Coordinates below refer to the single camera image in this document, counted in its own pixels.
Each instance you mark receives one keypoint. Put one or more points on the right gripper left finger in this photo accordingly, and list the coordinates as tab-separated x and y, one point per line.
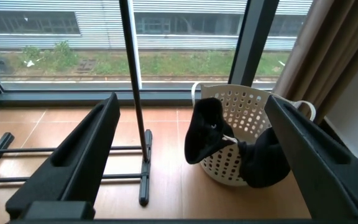
82	168

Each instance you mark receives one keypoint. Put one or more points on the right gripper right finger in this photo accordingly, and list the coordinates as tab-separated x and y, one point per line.
328	186

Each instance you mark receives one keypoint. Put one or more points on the black clothes rack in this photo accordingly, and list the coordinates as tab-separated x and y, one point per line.
145	186

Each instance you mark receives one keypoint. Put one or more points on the white laundry basket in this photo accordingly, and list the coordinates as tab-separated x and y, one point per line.
244	105

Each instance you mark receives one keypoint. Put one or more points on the black garment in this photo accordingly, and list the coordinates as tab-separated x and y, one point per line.
263	161

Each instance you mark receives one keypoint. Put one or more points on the beige curtain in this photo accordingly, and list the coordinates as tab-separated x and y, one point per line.
328	46

